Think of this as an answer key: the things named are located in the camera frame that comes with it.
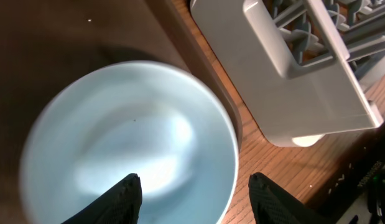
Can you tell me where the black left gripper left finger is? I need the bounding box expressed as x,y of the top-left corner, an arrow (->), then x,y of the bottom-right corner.
63,173 -> 142,224

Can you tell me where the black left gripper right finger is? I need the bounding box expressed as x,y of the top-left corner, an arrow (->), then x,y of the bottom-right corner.
248,172 -> 329,224

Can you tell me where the light blue bowl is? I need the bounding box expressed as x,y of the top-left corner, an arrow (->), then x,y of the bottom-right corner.
20,61 -> 238,223

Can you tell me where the grey dishwasher rack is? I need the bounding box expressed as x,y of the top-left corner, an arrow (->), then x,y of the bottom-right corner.
190,0 -> 383,147

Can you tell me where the brown serving tray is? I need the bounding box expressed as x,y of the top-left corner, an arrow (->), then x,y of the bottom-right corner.
0,0 -> 242,223

